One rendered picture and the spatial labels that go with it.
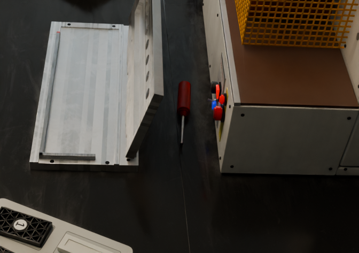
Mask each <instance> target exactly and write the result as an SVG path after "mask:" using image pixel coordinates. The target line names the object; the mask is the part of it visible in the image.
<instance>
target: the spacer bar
mask: <svg viewBox="0 0 359 253"><path fill-rule="evenodd" d="M57 250H58V251H59V252H62V253H113V252H110V251H108V250H106V249H103V248H101V247H98V246H96V245H93V244H91V243H88V242H85V241H83V240H80V239H78V238H76V237H73V236H71V235H68V234H65V236H64V237H63V239H62V240H61V242H60V243H59V245H58V246H57Z"/></svg>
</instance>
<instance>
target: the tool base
mask: <svg viewBox="0 0 359 253"><path fill-rule="evenodd" d="M68 23H70V24H71V25H70V26H69V25H67V24H68ZM113 25H115V27H112V26H113ZM128 30H129V26H124V25H119V24H93V23H80V22H54V21H52V22H51V28H50V35H49V41H48V48H47V52H46V59H45V65H44V72H43V79H42V85H41V92H40V99H39V103H38V110H37V117H36V123H35V130H34V137H33V144H32V150H31V154H30V161H29V163H30V169H31V170H64V171H112V172H138V151H137V154H136V156H135V158H134V159H131V158H126V157H125V151H126V147H127V138H126V126H125V123H126V103H127V84H128V75H127V46H128ZM57 32H60V40H59V48H58V55H57V63H56V71H55V75H54V83H53V91H52V98H51V106H50V113H49V121H48V128H47V133H46V141H45V148H44V152H46V153H68V154H96V160H74V159H39V151H40V144H41V137H42V130H43V123H44V115H45V108H46V101H47V96H48V89H49V82H50V74H51V67H52V60H53V53H54V45H55V41H56V34H57ZM50 160H54V163H50ZM106 161H109V164H105V162H106Z"/></svg>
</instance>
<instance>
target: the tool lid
mask: <svg viewBox="0 0 359 253"><path fill-rule="evenodd" d="M128 23H129V30H128V46H127V75H128V84H127V103H126V123H125V126H126V138H127V147H126V151H125V157H126V158H131V159H134V158H135V156H136V154H137V151H138V149H139V147H140V146H141V143H142V141H143V139H144V137H145V135H146V132H147V130H148V128H149V126H150V124H151V122H152V120H153V118H154V115H155V113H156V111H157V109H158V107H159V105H160V103H161V101H162V99H163V96H164V94H163V63H162V32H161V1H160V0H135V2H134V4H133V7H132V9H131V12H130V15H129V18H128Z"/></svg>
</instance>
